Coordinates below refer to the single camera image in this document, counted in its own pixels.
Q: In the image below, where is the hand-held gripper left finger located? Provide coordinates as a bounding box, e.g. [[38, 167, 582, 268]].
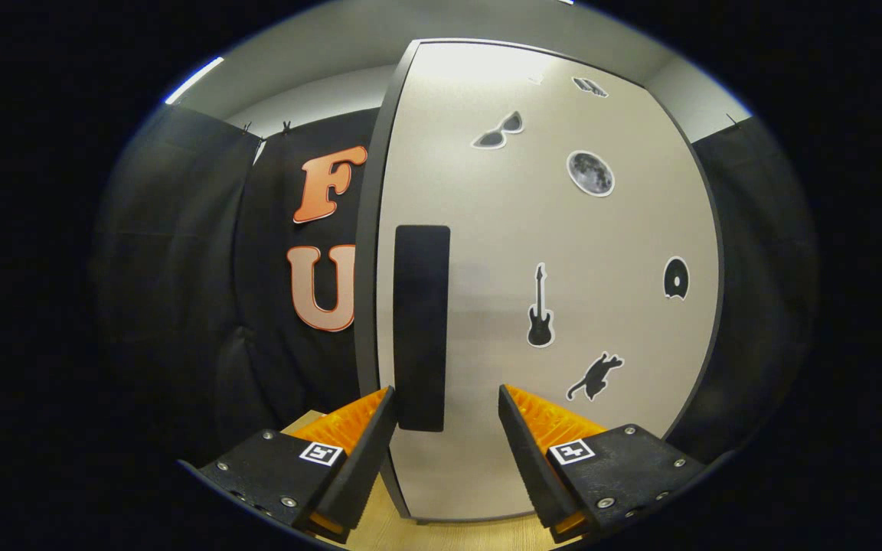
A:
[[198, 385, 399, 546]]

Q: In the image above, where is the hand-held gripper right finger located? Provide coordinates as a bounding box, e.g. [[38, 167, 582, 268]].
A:
[[497, 383, 711, 544]]

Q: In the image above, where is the black door handle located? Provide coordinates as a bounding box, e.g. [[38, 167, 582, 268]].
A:
[[394, 225, 451, 433]]

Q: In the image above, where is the dark grey shoe cabinet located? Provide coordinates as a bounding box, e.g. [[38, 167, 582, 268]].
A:
[[354, 38, 725, 525]]

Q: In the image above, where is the black backdrop cloth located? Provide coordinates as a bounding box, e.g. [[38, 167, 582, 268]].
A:
[[93, 103, 818, 468]]

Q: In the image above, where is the narrow ceiling light strip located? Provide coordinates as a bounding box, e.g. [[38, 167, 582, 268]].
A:
[[165, 56, 225, 106]]

